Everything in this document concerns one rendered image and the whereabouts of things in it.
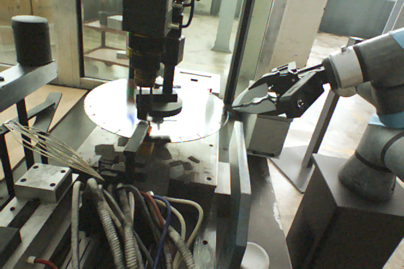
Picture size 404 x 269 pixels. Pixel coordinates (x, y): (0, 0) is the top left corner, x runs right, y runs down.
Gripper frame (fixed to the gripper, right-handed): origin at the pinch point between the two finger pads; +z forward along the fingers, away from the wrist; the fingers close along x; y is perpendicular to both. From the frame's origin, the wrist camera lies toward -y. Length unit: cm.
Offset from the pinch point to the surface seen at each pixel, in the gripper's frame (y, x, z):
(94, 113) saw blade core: -11.5, 11.9, 25.4
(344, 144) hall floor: 197, -133, -21
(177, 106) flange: -0.9, 4.7, 12.9
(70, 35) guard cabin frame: 35, 35, 59
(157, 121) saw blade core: -8.0, 4.9, 14.9
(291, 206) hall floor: 92, -105, 20
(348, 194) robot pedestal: 14.1, -39.5, -15.4
